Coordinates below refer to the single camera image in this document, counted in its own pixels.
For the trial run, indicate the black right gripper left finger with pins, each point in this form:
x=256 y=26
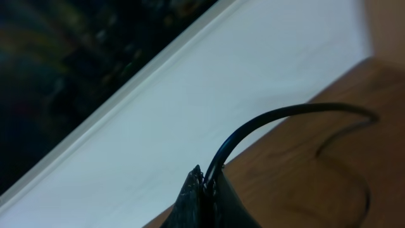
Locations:
x=186 y=211

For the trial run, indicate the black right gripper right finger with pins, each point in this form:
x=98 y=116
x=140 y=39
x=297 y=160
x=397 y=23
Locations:
x=231 y=212

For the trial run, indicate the dark window pane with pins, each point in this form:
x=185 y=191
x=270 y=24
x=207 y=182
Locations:
x=63 y=61

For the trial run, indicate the cardboard side panel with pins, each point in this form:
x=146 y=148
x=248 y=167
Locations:
x=386 y=24

